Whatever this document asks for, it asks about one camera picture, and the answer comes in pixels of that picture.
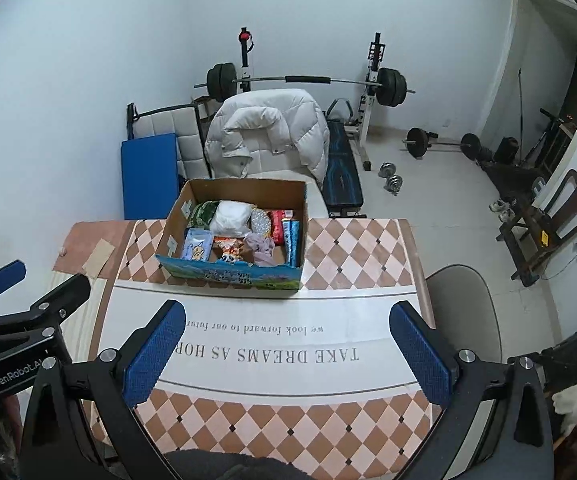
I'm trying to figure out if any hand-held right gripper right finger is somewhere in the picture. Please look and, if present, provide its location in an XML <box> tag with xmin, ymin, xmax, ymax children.
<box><xmin>389</xmin><ymin>301</ymin><xmax>556</xmax><ymax>480</ymax></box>

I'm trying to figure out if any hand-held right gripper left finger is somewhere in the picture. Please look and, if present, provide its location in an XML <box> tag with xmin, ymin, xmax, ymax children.
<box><xmin>20</xmin><ymin>300</ymin><xmax>188</xmax><ymax>480</ymax></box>

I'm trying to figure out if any printed cardboard box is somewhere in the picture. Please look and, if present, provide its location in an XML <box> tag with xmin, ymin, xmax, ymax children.
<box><xmin>155</xmin><ymin>178</ymin><xmax>309</xmax><ymax>292</ymax></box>

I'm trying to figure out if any light blue star packet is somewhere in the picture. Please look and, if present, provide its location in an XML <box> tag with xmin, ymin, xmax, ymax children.
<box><xmin>181</xmin><ymin>228</ymin><xmax>214</xmax><ymax>262</ymax></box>

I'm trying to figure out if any orange snack packet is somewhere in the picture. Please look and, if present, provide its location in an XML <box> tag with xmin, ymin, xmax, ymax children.
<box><xmin>212</xmin><ymin>235</ymin><xmax>249</xmax><ymax>265</ymax></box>

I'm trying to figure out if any green snack packet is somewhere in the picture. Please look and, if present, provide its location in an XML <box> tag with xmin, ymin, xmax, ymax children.
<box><xmin>190</xmin><ymin>201</ymin><xmax>219</xmax><ymax>231</ymax></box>

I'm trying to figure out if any white plastic bag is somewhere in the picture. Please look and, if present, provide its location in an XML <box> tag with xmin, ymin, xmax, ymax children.
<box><xmin>212</xmin><ymin>200</ymin><xmax>253</xmax><ymax>237</ymax></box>

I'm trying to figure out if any silver glitter pouch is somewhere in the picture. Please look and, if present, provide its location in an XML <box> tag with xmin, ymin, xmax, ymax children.
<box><xmin>250</xmin><ymin>208</ymin><xmax>273</xmax><ymax>236</ymax></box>

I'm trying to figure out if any long blue snack packet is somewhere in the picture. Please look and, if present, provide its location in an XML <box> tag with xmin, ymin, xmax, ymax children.
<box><xmin>284</xmin><ymin>219</ymin><xmax>301</xmax><ymax>267</ymax></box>

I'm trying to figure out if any red snack packet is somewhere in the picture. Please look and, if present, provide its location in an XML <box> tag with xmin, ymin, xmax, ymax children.
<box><xmin>268</xmin><ymin>210</ymin><xmax>294</xmax><ymax>246</ymax></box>

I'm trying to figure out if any cream ribbed mat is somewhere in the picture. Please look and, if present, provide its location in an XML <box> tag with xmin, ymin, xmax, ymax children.
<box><xmin>68</xmin><ymin>272</ymin><xmax>115</xmax><ymax>366</ymax></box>

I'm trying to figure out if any beige shell chair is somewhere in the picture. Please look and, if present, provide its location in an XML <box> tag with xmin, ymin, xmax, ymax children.
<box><xmin>425</xmin><ymin>265</ymin><xmax>503</xmax><ymax>401</ymax></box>

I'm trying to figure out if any beige paper piece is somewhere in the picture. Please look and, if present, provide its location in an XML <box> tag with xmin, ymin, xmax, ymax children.
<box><xmin>84</xmin><ymin>240</ymin><xmax>115</xmax><ymax>277</ymax></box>

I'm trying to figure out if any checkered tablecloth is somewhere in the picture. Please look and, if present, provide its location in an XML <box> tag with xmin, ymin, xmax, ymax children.
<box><xmin>96</xmin><ymin>217</ymin><xmax>441</xmax><ymax>468</ymax></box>

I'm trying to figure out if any blue folded mat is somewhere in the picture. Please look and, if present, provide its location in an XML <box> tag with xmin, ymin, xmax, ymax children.
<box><xmin>121</xmin><ymin>132</ymin><xmax>179</xmax><ymax>220</ymax></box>

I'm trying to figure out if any white chair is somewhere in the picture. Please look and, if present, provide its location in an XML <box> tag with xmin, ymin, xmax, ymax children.
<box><xmin>248</xmin><ymin>150</ymin><xmax>326</xmax><ymax>218</ymax></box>

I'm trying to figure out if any black blue weight bench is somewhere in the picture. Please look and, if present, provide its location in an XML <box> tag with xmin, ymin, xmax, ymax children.
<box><xmin>324</xmin><ymin>99</ymin><xmax>367</xmax><ymax>218</ymax></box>

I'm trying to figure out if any dark floor mat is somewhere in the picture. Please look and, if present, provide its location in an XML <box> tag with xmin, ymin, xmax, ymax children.
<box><xmin>483</xmin><ymin>160</ymin><xmax>549</xmax><ymax>201</ymax></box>

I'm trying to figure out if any small barbell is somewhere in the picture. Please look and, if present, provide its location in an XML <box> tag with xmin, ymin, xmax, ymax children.
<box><xmin>402</xmin><ymin>127</ymin><xmax>481</xmax><ymax>161</ymax></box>

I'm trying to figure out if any cream quilted padded panel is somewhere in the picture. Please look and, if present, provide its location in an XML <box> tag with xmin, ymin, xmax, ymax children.
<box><xmin>127</xmin><ymin>102</ymin><xmax>209</xmax><ymax>181</ymax></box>

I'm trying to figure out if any black round weight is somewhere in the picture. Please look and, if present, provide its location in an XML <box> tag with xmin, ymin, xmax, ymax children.
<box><xmin>498</xmin><ymin>136</ymin><xmax>519</xmax><ymax>163</ymax></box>

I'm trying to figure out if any white barbell rack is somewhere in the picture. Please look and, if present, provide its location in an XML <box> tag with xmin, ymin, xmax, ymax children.
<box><xmin>238</xmin><ymin>26</ymin><xmax>386</xmax><ymax>171</ymax></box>

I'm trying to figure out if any white puffer jacket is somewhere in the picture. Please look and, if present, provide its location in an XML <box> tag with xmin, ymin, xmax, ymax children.
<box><xmin>204</xmin><ymin>88</ymin><xmax>330</xmax><ymax>191</ymax></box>

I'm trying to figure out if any barbell with black plates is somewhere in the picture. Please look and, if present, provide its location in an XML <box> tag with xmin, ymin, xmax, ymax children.
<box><xmin>194</xmin><ymin>62</ymin><xmax>416</xmax><ymax>107</ymax></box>

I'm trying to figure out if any white door frame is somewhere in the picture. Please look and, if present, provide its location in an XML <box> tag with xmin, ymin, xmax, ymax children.
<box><xmin>478</xmin><ymin>0</ymin><xmax>577</xmax><ymax>181</ymax></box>

